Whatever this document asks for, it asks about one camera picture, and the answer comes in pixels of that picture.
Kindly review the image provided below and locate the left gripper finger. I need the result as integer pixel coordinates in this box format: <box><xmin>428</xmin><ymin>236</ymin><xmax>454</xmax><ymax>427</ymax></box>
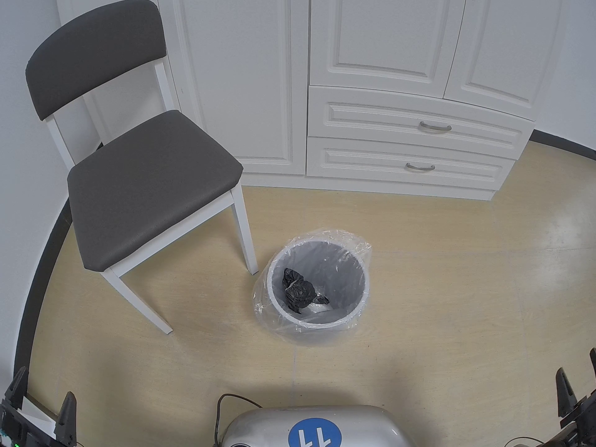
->
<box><xmin>4</xmin><ymin>367</ymin><xmax>27</xmax><ymax>409</ymax></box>
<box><xmin>54</xmin><ymin>391</ymin><xmax>77</xmax><ymax>441</ymax></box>

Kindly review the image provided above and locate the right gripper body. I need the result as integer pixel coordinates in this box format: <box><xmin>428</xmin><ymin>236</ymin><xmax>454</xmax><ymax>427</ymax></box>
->
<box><xmin>559</xmin><ymin>389</ymin><xmax>596</xmax><ymax>436</ymax></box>

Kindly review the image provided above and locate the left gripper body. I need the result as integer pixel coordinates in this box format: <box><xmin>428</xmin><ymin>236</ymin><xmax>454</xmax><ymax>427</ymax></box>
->
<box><xmin>0</xmin><ymin>401</ymin><xmax>70</xmax><ymax>447</ymax></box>

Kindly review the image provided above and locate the clear plastic bag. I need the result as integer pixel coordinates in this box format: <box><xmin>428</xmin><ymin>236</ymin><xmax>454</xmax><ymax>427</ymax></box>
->
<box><xmin>253</xmin><ymin>228</ymin><xmax>373</xmax><ymax>340</ymax></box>

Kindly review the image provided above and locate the white trash bin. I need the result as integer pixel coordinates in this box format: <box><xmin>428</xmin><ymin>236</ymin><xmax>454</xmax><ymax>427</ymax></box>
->
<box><xmin>265</xmin><ymin>240</ymin><xmax>372</xmax><ymax>346</ymax></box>

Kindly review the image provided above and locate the white printed wrapper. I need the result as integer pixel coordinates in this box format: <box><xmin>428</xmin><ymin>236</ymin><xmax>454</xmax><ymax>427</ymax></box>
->
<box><xmin>300</xmin><ymin>302</ymin><xmax>341</xmax><ymax>321</ymax></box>

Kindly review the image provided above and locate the black plastic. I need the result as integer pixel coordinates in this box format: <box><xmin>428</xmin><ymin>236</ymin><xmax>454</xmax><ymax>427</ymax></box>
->
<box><xmin>282</xmin><ymin>268</ymin><xmax>330</xmax><ymax>314</ymax></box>

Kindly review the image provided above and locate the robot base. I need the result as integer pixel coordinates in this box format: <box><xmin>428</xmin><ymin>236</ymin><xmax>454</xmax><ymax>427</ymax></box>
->
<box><xmin>223</xmin><ymin>405</ymin><xmax>413</xmax><ymax>447</ymax></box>

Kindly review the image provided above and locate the grey and white chair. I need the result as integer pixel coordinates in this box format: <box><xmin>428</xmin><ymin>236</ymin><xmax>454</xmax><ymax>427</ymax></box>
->
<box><xmin>25</xmin><ymin>0</ymin><xmax>259</xmax><ymax>335</ymax></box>

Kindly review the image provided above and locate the white wardrobe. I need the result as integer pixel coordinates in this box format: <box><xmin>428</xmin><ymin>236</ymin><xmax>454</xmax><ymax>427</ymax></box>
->
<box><xmin>53</xmin><ymin>0</ymin><xmax>566</xmax><ymax>200</ymax></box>

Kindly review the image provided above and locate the black cable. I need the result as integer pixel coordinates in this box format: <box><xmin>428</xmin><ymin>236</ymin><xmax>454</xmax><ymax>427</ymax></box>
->
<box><xmin>213</xmin><ymin>393</ymin><xmax>264</xmax><ymax>443</ymax></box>

